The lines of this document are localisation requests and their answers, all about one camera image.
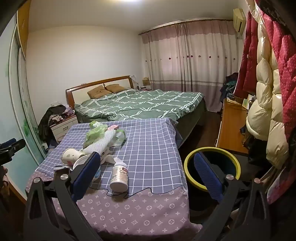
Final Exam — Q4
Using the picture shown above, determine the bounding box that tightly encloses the sliding door wardrobe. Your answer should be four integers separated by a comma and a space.
8, 0, 47, 167

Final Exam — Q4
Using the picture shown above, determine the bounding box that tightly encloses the wooden bed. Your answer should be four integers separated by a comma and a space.
65, 75, 207, 149

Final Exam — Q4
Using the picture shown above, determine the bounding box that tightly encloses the white plastic bowl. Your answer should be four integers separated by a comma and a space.
73, 155, 93, 173

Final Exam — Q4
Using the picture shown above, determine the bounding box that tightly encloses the pink floral cloth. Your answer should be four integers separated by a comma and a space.
267, 167, 296, 204

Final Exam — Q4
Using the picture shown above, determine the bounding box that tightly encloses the dark clothes pile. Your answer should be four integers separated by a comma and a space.
220, 72, 240, 100

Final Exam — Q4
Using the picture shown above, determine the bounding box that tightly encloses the dark bag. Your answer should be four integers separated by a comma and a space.
240, 123, 269, 164

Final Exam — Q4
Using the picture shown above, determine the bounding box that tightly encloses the pink patterned cloth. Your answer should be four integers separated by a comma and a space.
25, 171, 204, 239

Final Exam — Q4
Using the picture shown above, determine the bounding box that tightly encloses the green patterned duvet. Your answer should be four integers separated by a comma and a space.
74, 89, 205, 121

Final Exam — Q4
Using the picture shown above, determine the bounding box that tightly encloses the purple checked tablecloth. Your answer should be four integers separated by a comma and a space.
35, 118, 188, 202

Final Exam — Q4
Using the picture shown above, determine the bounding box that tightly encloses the red dotted quilted coat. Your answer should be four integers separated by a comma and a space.
261, 0, 296, 149

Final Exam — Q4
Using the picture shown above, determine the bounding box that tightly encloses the wooden desk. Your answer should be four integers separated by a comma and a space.
216, 98, 250, 154

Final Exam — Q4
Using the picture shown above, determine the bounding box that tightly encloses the red jacket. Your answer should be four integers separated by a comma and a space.
235, 10, 258, 100

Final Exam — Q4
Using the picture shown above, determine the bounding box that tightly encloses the cream down jacket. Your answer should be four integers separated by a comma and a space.
245, 0, 289, 169

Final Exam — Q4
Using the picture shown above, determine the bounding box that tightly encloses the pink white curtain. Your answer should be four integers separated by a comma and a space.
138, 20, 241, 113

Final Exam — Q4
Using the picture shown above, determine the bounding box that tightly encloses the clear plastic bottle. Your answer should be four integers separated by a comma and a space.
111, 129, 127, 147

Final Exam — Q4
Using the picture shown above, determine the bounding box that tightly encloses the wall air conditioner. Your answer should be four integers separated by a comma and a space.
232, 8, 246, 33

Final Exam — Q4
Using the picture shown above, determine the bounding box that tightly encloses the white supplement bottle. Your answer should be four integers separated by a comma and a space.
110, 162, 129, 192

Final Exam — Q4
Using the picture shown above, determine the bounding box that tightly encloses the clothes pile on nightstand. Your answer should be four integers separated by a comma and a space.
38, 104, 75, 142

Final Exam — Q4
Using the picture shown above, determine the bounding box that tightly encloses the brown pillow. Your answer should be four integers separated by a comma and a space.
87, 85, 112, 98
106, 84, 130, 94

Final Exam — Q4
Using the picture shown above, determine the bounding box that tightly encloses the white foam net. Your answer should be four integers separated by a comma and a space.
82, 130, 116, 156

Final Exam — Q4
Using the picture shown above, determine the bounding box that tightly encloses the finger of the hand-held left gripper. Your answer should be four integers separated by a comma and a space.
0, 138, 26, 165

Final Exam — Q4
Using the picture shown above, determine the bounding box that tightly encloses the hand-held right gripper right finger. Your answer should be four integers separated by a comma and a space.
194, 153, 272, 241

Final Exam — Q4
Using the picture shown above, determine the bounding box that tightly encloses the white paper cup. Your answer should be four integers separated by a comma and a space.
61, 148, 85, 167

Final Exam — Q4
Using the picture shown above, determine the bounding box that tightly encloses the white nightstand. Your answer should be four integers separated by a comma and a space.
50, 115, 78, 143

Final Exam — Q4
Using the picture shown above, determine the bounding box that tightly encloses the yellow rimmed trash bin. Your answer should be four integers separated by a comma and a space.
184, 147, 241, 210

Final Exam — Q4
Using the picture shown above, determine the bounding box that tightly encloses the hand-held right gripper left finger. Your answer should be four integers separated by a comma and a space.
23, 151, 102, 241

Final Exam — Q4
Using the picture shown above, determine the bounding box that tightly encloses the green white bottle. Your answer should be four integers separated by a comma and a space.
84, 120, 109, 149

